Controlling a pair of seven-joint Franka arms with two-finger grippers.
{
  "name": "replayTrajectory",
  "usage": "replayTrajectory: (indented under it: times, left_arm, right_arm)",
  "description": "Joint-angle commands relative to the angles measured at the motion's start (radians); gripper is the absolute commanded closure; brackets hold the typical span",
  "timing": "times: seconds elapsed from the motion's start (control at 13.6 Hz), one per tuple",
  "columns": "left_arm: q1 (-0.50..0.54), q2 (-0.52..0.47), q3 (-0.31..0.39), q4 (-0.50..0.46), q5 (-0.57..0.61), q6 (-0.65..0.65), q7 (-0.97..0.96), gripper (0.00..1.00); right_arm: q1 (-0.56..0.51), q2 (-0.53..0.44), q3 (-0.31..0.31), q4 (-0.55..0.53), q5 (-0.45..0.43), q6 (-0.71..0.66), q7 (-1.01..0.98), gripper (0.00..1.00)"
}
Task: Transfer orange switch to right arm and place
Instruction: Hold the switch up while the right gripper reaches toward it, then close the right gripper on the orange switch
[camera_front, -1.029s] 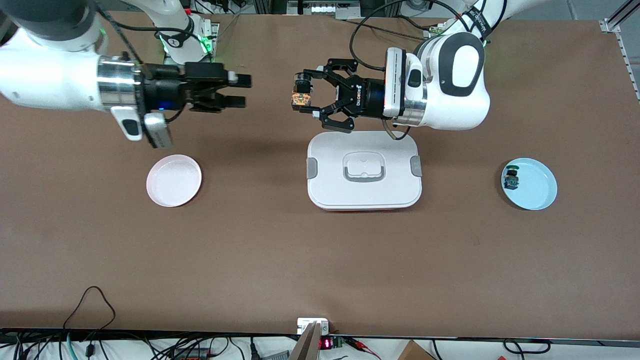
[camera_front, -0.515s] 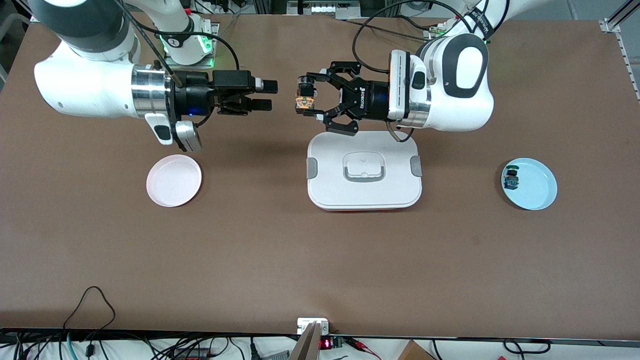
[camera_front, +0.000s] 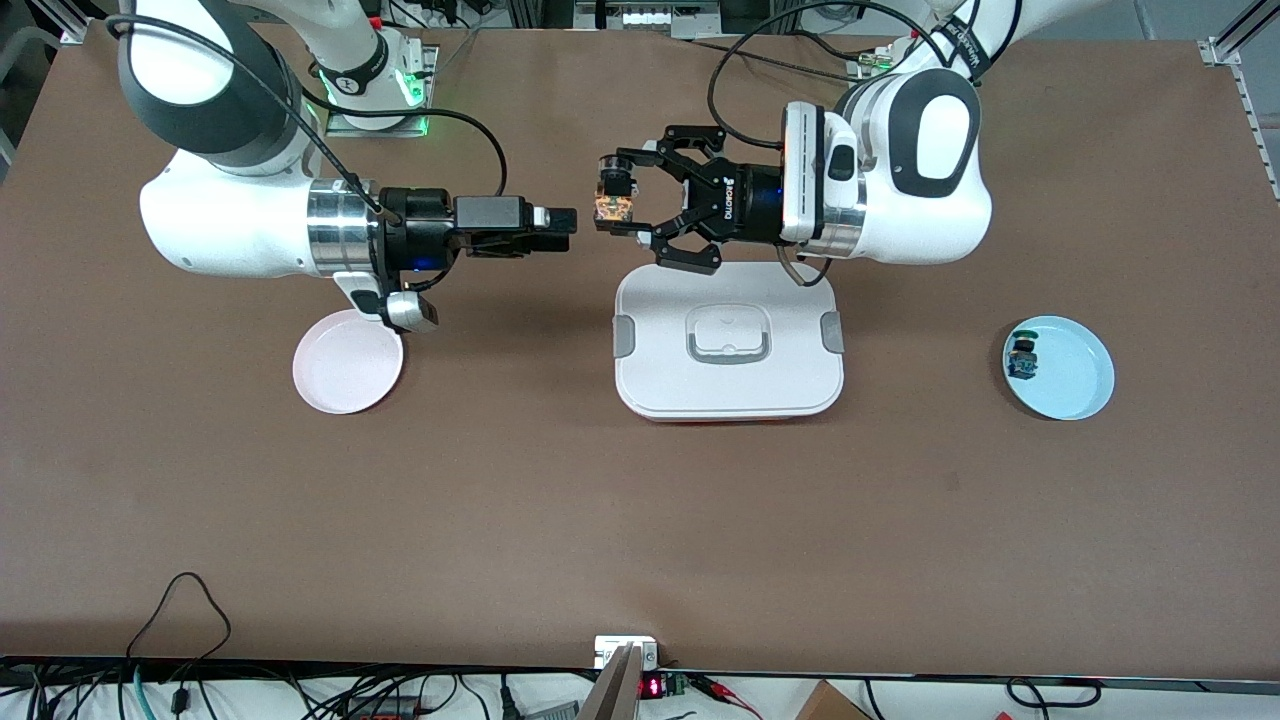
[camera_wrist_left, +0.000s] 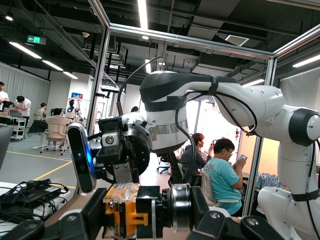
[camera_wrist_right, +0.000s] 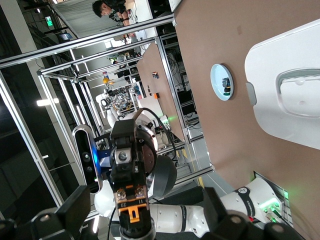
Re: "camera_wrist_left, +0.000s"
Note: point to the white humanoid robot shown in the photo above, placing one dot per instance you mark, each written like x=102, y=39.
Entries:
x=71, y=110

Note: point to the bending person white shirt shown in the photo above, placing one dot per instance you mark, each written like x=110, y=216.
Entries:
x=23, y=105

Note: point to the person in grey hoodie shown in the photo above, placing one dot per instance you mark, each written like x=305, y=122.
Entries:
x=192, y=157

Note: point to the round ceiling spot light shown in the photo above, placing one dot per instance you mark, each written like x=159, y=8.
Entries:
x=9, y=17

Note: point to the white trolley cart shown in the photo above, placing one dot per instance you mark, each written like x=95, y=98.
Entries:
x=18, y=127

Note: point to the green exit sign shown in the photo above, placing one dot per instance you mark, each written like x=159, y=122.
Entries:
x=36, y=40

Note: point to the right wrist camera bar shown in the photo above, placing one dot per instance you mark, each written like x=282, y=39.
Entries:
x=80, y=160

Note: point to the ceiling strip light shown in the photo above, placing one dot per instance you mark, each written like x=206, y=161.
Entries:
x=142, y=12
x=70, y=75
x=306, y=61
x=253, y=83
x=52, y=65
x=25, y=50

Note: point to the seated person dark hair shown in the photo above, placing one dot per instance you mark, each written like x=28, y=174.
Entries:
x=43, y=110

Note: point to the standing person white shirt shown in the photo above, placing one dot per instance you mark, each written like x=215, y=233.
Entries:
x=3, y=96

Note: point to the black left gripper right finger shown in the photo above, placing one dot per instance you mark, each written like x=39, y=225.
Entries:
x=217, y=227

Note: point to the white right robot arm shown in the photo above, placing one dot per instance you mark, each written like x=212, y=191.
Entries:
x=262, y=105

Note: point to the blue packages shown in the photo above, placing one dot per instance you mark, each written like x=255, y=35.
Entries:
x=270, y=181

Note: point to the aluminium cell frame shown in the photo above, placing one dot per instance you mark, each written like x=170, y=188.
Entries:
x=99, y=75

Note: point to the black electronics box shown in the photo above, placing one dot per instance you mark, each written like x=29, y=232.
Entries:
x=37, y=192

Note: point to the dark monitor screen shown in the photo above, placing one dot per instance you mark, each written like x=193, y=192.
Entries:
x=5, y=145

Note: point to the person in teal shirt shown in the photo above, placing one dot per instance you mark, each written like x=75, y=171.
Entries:
x=222, y=175

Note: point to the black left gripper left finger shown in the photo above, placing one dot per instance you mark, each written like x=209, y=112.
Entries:
x=82, y=222

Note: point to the orange black push-button switch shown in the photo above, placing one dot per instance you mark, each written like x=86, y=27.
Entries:
x=145, y=205

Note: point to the seated person beige top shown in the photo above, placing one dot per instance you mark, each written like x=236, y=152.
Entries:
x=56, y=125

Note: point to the ceiling air vent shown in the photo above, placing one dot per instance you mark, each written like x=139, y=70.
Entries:
x=236, y=40

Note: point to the black office chair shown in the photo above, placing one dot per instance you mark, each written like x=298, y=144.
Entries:
x=163, y=163

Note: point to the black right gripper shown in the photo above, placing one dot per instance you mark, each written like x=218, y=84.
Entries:
x=140, y=150

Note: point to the white chair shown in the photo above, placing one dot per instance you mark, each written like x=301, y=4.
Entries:
x=53, y=140
x=206, y=185

